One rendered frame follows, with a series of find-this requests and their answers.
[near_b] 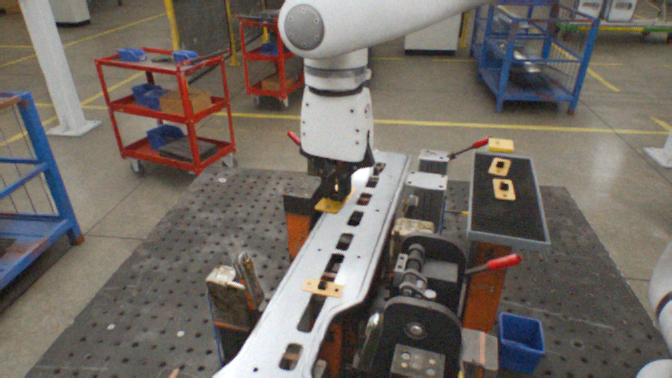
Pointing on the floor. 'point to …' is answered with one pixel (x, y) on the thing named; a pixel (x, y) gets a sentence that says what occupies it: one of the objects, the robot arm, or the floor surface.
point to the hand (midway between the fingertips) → (336, 184)
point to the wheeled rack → (625, 26)
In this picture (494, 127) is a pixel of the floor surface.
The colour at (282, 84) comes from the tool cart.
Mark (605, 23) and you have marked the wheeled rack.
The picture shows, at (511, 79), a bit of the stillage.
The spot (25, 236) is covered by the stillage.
